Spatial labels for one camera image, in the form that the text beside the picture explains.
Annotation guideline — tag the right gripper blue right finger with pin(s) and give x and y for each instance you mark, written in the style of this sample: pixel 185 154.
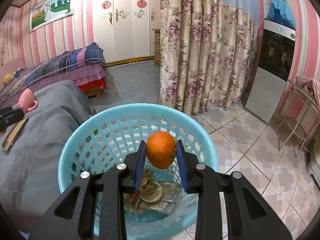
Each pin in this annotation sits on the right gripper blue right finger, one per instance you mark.
pixel 183 170

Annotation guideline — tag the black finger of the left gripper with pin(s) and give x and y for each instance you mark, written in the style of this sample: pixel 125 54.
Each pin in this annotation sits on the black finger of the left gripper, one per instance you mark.
pixel 10 116

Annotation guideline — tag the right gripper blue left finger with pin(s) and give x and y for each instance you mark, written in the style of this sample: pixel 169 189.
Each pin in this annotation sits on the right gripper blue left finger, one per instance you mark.
pixel 139 165

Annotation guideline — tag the orange tangerine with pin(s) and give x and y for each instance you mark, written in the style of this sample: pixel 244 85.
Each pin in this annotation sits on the orange tangerine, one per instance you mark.
pixel 160 149

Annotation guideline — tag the white round soap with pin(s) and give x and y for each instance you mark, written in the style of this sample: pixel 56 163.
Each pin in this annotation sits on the white round soap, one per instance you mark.
pixel 151 193

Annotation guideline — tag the patterned snack bag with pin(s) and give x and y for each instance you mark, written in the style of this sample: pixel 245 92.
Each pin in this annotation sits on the patterned snack bag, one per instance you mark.
pixel 166 205

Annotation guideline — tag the pink pig mug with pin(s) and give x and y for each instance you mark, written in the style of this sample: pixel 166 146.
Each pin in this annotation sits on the pink pig mug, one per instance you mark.
pixel 27 101

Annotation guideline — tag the tan phone case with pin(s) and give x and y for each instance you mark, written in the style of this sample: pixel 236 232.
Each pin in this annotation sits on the tan phone case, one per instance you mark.
pixel 13 134

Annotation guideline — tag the yellow duck plush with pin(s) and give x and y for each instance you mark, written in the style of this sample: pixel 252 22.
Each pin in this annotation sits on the yellow duck plush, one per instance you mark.
pixel 7 78

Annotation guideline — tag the turquoise plastic laundry basket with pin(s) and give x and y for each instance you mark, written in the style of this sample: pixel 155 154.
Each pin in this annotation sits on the turquoise plastic laundry basket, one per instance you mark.
pixel 105 139

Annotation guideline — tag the pink bed with plaid quilt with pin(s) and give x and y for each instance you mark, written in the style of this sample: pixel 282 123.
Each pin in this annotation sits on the pink bed with plaid quilt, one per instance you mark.
pixel 81 66

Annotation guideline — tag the wooden desk with drawers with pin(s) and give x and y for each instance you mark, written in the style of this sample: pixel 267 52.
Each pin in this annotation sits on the wooden desk with drawers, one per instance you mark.
pixel 157 45

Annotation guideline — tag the framed wedding photo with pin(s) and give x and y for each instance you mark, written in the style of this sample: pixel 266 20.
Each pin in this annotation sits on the framed wedding photo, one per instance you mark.
pixel 48 12

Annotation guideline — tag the floral beige curtain right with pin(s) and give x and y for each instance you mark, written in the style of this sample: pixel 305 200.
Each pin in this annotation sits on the floral beige curtain right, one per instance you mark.
pixel 208 52

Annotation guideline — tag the white black water dispenser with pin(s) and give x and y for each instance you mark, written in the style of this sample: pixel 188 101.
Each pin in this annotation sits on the white black water dispenser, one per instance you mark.
pixel 273 70

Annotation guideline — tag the pink clothes on rack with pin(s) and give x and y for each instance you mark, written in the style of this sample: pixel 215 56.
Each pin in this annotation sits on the pink clothes on rack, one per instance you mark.
pixel 311 84

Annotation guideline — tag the white wardrobe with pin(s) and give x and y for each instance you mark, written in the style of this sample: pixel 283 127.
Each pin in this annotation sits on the white wardrobe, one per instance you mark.
pixel 125 29

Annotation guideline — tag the blue cloth on dispenser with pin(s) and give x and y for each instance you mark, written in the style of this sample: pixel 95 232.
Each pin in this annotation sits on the blue cloth on dispenser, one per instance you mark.
pixel 281 12

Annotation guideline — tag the metal wire rack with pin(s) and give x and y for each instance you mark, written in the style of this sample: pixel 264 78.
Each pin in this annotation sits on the metal wire rack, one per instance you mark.
pixel 294 126

